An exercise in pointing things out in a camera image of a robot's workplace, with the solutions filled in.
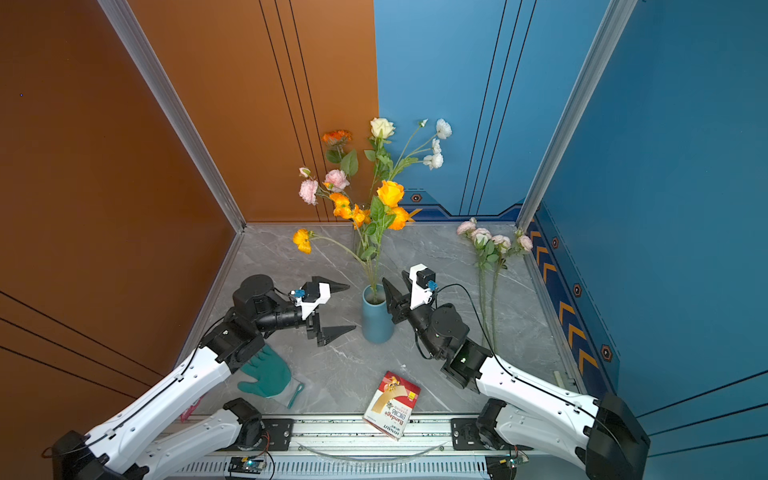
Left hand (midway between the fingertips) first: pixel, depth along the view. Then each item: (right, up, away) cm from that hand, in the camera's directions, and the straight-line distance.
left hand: (350, 302), depth 66 cm
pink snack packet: (-23, -15, -18) cm, 33 cm away
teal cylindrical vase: (+5, -8, +13) cm, 16 cm away
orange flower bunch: (-14, +15, +13) cm, 25 cm away
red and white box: (+10, -27, +9) cm, 30 cm away
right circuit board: (+36, -40, +5) cm, 54 cm away
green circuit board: (-25, -40, +5) cm, 47 cm away
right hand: (+9, +5, +3) cm, 11 cm away
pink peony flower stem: (-8, +32, +23) cm, 41 cm away
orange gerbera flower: (-8, +42, +28) cm, 51 cm away
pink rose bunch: (+45, +10, +39) cm, 60 cm away
